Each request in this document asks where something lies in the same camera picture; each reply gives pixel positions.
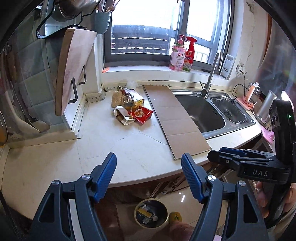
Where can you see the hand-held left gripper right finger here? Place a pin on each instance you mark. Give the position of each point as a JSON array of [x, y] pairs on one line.
[[192, 179]]

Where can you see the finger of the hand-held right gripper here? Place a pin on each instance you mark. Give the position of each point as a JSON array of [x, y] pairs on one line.
[[233, 150], [222, 158]]

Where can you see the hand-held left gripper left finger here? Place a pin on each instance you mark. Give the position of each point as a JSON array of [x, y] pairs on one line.
[[105, 177]]

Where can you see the yellow rimmed trash can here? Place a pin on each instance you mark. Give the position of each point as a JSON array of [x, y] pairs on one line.
[[162, 208]]

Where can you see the silver foil bag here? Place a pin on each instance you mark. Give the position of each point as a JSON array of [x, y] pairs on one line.
[[128, 99]]

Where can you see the person's right hand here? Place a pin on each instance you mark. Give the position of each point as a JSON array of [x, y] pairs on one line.
[[262, 194]]

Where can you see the pink plastic item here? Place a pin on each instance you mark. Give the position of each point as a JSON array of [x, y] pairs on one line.
[[268, 135]]

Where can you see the steel appliance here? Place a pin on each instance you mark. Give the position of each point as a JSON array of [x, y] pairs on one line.
[[266, 109]]

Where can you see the yellow slipper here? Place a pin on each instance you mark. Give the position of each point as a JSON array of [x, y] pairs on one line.
[[175, 217]]

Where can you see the pink mat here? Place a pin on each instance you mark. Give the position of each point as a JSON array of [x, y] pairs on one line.
[[242, 102]]

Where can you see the steel double sink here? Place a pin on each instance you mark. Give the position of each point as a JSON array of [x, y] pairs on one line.
[[198, 111]]

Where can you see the person's pink trouser leg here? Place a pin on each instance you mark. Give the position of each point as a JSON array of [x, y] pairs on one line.
[[182, 231]]

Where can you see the brown cardboard sheet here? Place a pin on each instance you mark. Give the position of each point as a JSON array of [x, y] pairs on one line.
[[175, 120]]

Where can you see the white brown carton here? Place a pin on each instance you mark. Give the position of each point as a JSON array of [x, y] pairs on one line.
[[122, 115]]

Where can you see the red snack packet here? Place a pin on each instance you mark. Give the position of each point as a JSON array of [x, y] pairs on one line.
[[144, 114]]

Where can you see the brown noodle bag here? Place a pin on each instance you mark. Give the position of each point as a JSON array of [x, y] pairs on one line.
[[116, 100]]

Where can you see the steel faucet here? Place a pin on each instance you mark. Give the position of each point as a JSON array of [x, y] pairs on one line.
[[211, 74]]

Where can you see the white power socket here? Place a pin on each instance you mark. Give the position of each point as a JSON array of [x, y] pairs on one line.
[[239, 68]]

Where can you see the white grater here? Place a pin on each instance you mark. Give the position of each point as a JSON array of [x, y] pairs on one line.
[[227, 67]]

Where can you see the red spray bottle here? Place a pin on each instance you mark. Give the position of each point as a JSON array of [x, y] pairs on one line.
[[188, 60]]

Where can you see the pink dish soap bottle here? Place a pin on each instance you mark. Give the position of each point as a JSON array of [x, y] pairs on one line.
[[177, 58]]

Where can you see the wooden cutting board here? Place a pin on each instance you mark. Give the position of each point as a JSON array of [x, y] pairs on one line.
[[71, 69]]

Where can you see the green utensil holder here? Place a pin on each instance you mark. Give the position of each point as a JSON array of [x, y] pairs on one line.
[[102, 23]]

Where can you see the steel pot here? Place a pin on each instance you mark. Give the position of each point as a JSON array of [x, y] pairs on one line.
[[74, 9]]

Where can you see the dark window frame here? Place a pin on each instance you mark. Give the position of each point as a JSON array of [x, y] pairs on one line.
[[138, 59]]

